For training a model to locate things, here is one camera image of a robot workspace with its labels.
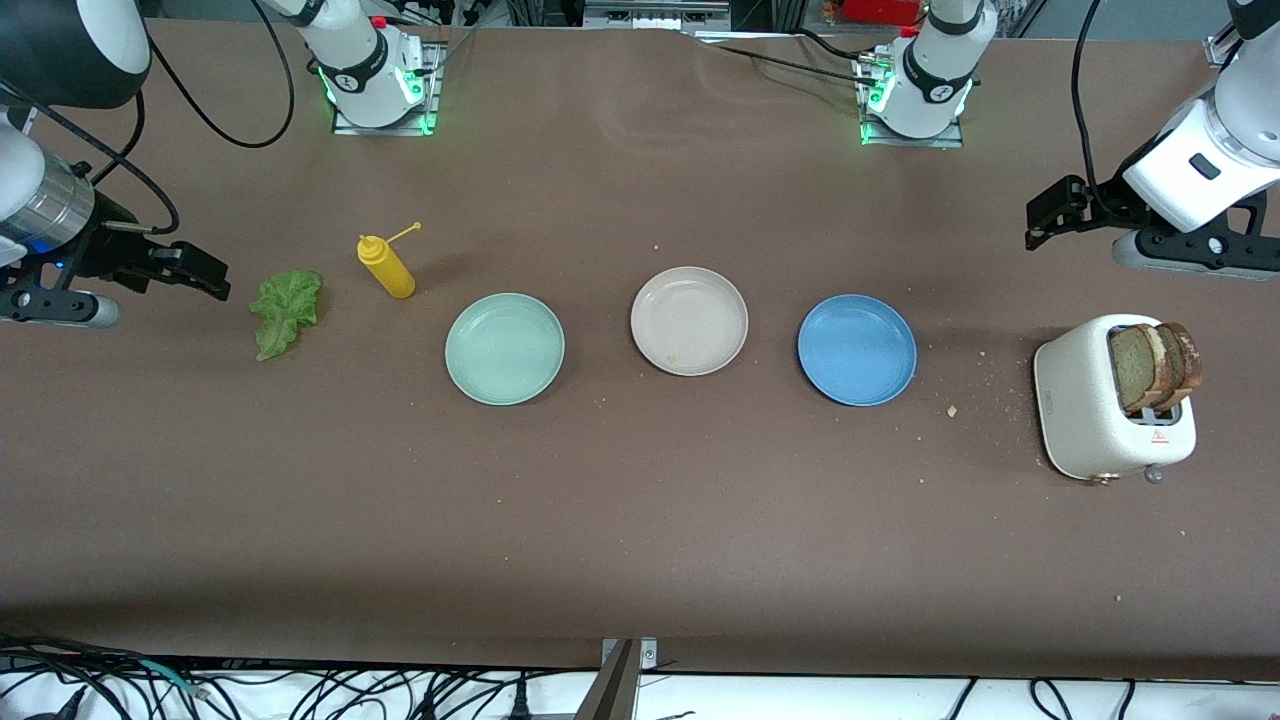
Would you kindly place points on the aluminium frame rail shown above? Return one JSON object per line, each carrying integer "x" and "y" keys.
{"x": 1222, "y": 48}

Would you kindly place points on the blue plate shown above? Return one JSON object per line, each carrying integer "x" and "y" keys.
{"x": 857, "y": 350}

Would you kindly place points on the green lettuce leaf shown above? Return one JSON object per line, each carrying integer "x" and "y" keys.
{"x": 285, "y": 310}

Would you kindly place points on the dark grey metal post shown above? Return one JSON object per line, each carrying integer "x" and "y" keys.
{"x": 610, "y": 690}

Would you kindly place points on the small metal table bracket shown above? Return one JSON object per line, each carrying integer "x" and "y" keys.
{"x": 648, "y": 653}

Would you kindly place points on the silver aluminium extrusion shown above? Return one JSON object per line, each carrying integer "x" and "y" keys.
{"x": 655, "y": 14}

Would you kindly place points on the black camera bracket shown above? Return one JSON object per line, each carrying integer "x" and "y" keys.
{"x": 30, "y": 280}
{"x": 1165, "y": 240}

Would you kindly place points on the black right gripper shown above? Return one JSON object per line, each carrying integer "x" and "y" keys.
{"x": 108, "y": 252}

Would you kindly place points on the mint green plate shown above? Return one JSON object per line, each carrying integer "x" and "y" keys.
{"x": 505, "y": 350}

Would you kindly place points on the dark crust bread slice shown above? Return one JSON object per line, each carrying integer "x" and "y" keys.
{"x": 1188, "y": 362}

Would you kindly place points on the black right camera bracket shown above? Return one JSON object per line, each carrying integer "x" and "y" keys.
{"x": 30, "y": 280}

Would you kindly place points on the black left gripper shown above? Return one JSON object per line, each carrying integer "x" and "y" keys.
{"x": 1106, "y": 204}

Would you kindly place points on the red box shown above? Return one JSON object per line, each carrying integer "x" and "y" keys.
{"x": 880, "y": 10}

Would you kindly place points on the beige plate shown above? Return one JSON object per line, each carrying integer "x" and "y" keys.
{"x": 690, "y": 320}

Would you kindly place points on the light bread slice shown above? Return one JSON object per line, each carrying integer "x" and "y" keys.
{"x": 1130, "y": 365}

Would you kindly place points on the yellow mustard squeeze bottle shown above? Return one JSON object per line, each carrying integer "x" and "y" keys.
{"x": 390, "y": 272}

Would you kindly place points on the black left camera bracket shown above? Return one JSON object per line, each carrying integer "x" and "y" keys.
{"x": 1165, "y": 240}

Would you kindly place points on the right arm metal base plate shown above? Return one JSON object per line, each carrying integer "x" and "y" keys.
{"x": 350, "y": 129}

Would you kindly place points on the white toaster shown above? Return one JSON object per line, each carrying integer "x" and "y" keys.
{"x": 1075, "y": 400}

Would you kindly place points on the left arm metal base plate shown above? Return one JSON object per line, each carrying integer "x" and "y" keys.
{"x": 950, "y": 143}

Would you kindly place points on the black plug connector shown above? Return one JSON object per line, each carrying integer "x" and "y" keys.
{"x": 519, "y": 705}

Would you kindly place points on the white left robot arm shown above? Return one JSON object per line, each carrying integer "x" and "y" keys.
{"x": 930, "y": 85}

